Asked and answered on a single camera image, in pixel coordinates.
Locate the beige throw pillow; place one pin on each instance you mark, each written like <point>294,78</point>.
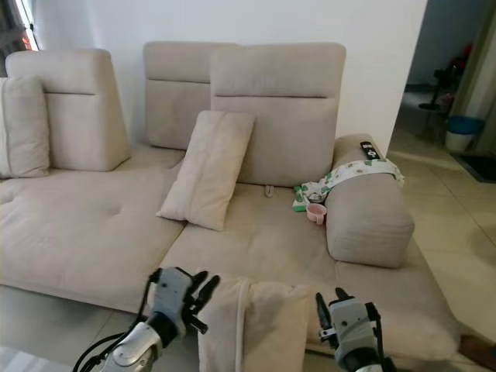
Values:
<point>208,172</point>
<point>23,132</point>
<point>267,329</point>

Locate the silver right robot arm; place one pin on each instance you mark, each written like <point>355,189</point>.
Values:
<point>363,359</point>

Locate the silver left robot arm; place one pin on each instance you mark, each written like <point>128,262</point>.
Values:
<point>139,347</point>

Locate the beige padded sofa armrest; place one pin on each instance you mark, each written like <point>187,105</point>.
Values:
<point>368,217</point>

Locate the beige fabric sectional sofa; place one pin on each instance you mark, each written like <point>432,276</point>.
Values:
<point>85,229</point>

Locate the brown object on floor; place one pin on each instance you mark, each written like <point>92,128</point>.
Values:
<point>479,353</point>

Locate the wide beige sofa backrest cushion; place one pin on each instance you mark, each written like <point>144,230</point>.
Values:
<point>291,128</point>

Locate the dark floor mat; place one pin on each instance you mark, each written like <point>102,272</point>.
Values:
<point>477,167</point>

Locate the pink cup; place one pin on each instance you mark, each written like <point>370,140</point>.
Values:
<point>317,214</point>

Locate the green packet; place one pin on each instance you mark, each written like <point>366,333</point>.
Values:
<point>299,204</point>

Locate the white green patterned cloth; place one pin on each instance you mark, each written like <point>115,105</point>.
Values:
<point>353,172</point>

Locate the black remote control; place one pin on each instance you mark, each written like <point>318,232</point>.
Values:
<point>370,150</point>

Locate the blue and white bin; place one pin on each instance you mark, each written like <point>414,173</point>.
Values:
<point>465,133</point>

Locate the black standing fan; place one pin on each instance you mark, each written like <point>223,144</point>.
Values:
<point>439,84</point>

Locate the bright window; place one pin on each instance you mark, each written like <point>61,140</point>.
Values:
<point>22,19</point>

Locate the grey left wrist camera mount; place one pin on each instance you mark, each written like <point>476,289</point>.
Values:
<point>170,294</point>

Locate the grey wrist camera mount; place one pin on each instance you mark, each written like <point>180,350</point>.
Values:
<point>353,324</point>
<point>170,294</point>

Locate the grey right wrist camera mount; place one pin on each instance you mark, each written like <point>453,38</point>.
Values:
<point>353,324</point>

